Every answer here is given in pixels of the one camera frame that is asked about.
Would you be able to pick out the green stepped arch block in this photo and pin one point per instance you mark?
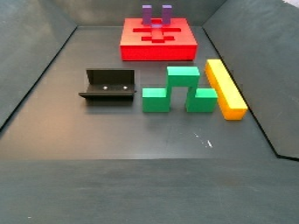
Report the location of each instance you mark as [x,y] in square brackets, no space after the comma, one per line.
[200,100]

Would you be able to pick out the yellow long bar block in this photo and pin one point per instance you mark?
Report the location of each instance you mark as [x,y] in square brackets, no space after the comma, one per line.
[231,103]

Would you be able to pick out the red slotted base block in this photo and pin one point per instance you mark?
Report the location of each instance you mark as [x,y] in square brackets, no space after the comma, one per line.
[157,41]

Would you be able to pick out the purple U-shaped block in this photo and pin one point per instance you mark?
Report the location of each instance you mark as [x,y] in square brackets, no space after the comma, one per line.
[164,20]

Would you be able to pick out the black angle bracket fixture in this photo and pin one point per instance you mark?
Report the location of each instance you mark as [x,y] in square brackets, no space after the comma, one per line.
[109,83]

